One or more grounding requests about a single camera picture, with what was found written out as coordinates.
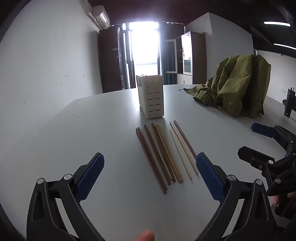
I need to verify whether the dark wooden wardrobe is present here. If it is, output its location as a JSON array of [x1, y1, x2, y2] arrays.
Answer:
[[98, 25, 127, 93]]

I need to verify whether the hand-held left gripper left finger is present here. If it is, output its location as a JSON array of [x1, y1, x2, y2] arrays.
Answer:
[[26, 152, 105, 241]]

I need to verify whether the brown white glass-door cabinet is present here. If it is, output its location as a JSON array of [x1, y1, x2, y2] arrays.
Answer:
[[165, 31, 207, 85]]

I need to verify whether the white pipe conduit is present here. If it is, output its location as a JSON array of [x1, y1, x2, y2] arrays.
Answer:
[[80, 0, 100, 30]]

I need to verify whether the cream slotted utensil holder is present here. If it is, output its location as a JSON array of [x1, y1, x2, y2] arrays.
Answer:
[[136, 74, 165, 119]]

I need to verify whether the dark upright device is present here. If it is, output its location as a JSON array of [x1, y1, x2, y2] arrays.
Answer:
[[282, 87, 296, 118]]

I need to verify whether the grey blue curtain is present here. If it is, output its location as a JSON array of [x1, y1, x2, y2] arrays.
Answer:
[[159, 22, 185, 85]]

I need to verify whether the ceiling tube light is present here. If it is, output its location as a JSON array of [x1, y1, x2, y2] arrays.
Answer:
[[264, 21, 291, 27], [274, 43, 296, 50]]

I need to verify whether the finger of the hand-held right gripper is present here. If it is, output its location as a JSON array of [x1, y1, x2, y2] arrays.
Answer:
[[238, 146, 276, 172], [251, 123, 287, 140]]

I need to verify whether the person's left hand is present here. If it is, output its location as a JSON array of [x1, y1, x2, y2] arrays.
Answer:
[[135, 229, 155, 241]]

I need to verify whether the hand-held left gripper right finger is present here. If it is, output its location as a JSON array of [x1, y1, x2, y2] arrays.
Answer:
[[195, 152, 281, 241]]

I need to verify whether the bunch of wooden chopsticks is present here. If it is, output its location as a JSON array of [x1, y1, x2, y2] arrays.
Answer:
[[135, 120, 199, 194]]

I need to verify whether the glass balcony door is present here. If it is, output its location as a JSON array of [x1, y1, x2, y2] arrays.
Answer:
[[124, 21, 160, 89]]

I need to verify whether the white air conditioner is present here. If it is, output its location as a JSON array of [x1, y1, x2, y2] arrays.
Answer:
[[92, 6, 110, 29]]

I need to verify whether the olive green jacket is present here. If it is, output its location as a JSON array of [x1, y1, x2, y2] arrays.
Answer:
[[178, 54, 272, 118]]

